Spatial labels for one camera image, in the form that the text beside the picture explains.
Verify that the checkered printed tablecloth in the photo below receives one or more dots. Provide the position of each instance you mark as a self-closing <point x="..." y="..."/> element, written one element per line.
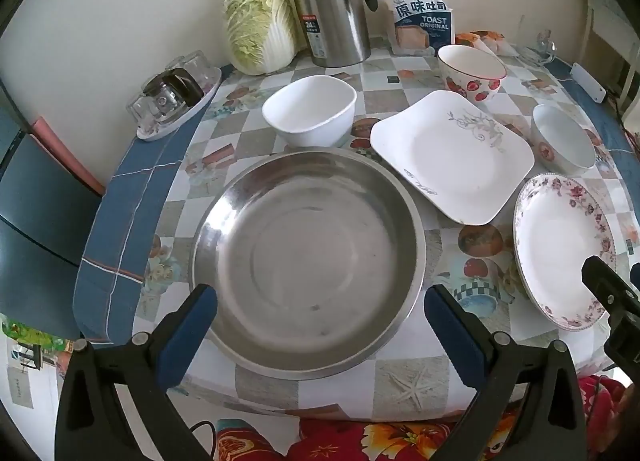
<point x="350" y="393"/>

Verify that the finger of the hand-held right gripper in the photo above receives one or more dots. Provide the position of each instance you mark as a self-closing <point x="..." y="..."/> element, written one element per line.
<point x="607" y="286"/>

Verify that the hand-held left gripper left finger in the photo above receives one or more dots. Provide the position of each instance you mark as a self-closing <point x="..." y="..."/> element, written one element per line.
<point x="187" y="336"/>

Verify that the red floral cloth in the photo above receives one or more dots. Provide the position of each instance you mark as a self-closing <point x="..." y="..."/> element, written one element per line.
<point x="400" y="441"/>

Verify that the clear wrapped snack packet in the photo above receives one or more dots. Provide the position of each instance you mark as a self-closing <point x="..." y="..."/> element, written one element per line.
<point x="495" y="43"/>

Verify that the small white bowl red print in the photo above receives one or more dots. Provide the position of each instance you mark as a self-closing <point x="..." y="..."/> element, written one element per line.
<point x="565" y="136"/>

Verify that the clear drinking glass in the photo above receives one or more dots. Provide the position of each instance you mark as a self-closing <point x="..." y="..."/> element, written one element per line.
<point x="137" y="111"/>
<point x="192" y="66"/>

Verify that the square white plate grey floral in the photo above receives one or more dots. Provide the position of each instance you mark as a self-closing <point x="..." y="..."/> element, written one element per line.
<point x="450" y="161"/>

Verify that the white oval tray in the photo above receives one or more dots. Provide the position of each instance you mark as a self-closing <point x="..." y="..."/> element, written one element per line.
<point x="200" y="98"/>

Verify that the napa cabbage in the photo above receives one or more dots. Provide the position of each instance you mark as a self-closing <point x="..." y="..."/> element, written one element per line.
<point x="260" y="26"/>

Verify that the glass mug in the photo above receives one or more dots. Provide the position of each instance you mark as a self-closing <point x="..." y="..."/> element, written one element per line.
<point x="539" y="47"/>

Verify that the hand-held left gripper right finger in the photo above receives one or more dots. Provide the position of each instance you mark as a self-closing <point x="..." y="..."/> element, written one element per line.
<point x="452" y="336"/>

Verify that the round pink floral plate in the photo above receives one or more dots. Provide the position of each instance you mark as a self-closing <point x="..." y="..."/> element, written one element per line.
<point x="550" y="246"/>

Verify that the stainless steel thermos jug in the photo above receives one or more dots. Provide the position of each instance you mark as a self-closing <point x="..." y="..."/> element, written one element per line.
<point x="330" y="16"/>

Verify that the white power strip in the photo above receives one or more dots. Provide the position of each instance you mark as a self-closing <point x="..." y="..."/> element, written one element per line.
<point x="589" y="82"/>

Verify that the strawberry print bowl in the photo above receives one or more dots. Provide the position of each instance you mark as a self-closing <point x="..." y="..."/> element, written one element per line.
<point x="470" y="66"/>

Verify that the stainless steel basin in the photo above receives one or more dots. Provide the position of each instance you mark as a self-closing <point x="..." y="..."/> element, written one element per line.
<point x="310" y="266"/>

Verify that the white shelf rack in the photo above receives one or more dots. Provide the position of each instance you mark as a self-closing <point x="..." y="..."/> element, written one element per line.
<point x="600" y="41"/>

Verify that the plain white bowl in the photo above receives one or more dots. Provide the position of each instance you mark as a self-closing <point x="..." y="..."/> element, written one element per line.
<point x="305" y="111"/>

